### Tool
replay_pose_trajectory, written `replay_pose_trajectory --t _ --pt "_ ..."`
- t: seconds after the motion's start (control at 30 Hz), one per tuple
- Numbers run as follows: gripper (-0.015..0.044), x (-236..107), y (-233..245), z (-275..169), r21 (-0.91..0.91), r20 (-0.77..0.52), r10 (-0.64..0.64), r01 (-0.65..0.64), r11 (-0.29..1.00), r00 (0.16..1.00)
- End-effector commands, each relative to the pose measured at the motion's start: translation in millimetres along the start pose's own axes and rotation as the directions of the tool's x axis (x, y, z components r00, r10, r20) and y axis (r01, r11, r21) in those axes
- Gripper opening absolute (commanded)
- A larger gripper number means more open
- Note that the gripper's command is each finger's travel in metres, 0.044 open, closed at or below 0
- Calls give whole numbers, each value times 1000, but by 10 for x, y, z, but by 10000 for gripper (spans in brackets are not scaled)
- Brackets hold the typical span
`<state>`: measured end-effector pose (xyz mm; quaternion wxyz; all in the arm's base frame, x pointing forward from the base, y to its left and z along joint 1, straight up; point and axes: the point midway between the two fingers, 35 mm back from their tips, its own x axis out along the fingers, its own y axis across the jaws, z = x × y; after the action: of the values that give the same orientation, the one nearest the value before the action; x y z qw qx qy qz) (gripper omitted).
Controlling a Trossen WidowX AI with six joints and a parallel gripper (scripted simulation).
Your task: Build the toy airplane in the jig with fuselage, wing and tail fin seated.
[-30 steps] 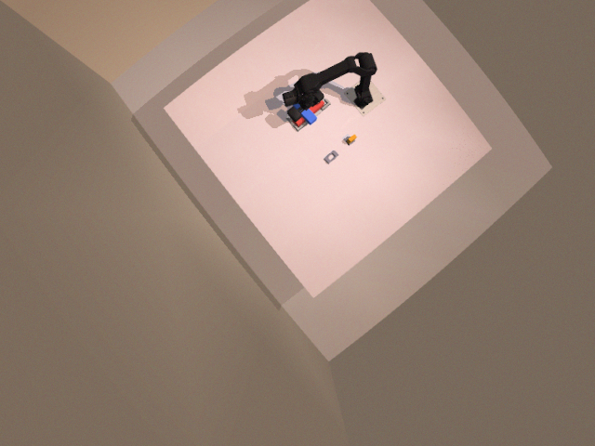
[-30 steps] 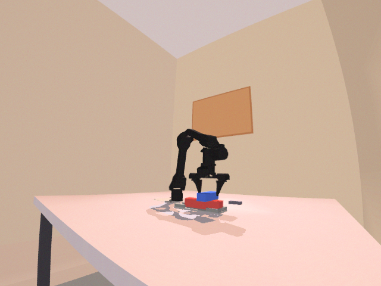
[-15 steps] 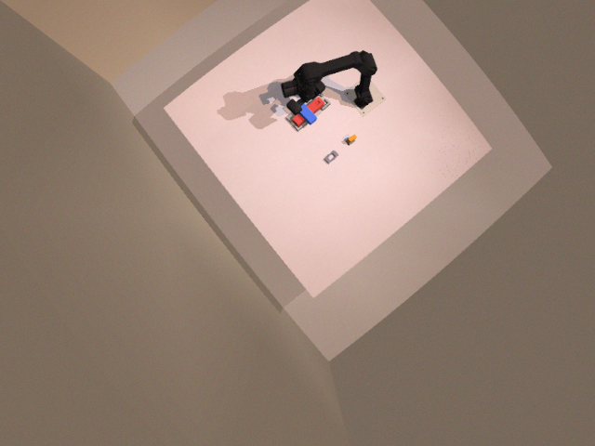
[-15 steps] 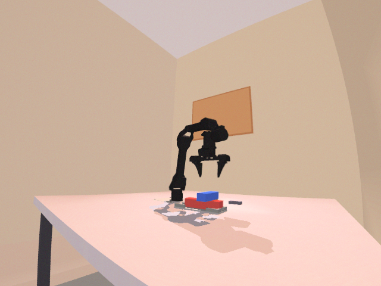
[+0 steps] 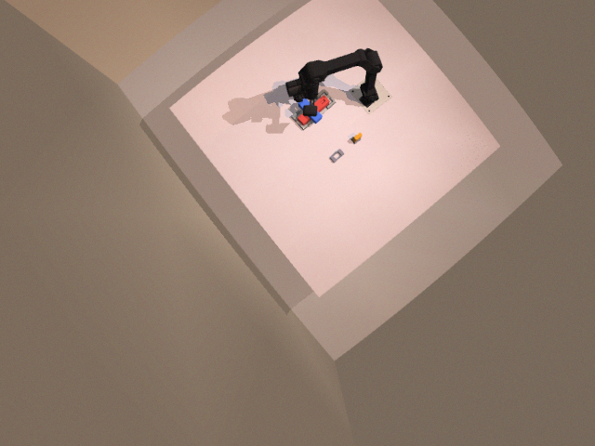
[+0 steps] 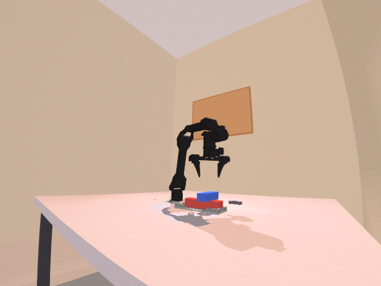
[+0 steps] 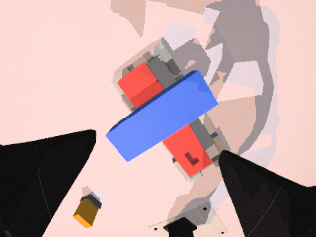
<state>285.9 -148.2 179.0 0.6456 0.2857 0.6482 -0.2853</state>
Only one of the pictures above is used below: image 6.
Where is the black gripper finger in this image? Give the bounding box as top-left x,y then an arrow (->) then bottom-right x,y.
191,161 -> 201,178
217,163 -> 227,178

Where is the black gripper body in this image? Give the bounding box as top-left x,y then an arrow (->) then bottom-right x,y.
189,143 -> 230,163

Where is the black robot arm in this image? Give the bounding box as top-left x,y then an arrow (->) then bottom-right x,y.
169,117 -> 229,201

